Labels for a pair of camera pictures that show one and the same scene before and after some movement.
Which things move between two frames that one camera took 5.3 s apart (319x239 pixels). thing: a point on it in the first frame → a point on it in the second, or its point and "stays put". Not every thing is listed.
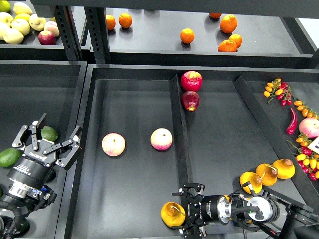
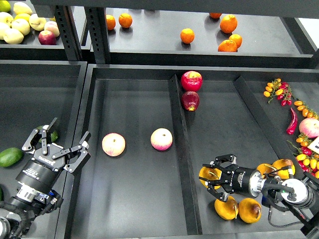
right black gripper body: (194, 211) → (227, 178)
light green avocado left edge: (9, 156) stays put
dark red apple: (190, 100) stays put
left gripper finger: (18, 143) → (27, 146)
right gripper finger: (193, 230) → (222, 196)
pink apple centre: (161, 139) stays put
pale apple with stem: (37, 23) stays put
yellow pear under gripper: (268, 173) stays put
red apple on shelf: (46, 37) stays put
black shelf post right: (97, 24) stays put
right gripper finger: (187, 186) → (216, 164)
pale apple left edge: (3, 28) stays put
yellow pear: (173, 213) → (210, 173)
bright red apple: (191, 80) stays put
